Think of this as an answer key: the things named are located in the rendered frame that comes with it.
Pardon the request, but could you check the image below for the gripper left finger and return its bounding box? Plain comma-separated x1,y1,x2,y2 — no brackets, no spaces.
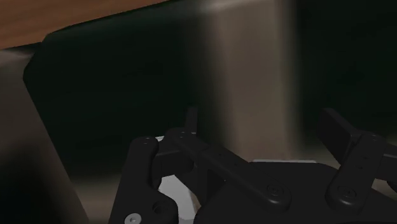
108,106,293,224

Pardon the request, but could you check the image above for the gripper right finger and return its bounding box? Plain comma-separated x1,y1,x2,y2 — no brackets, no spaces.
316,107,397,216

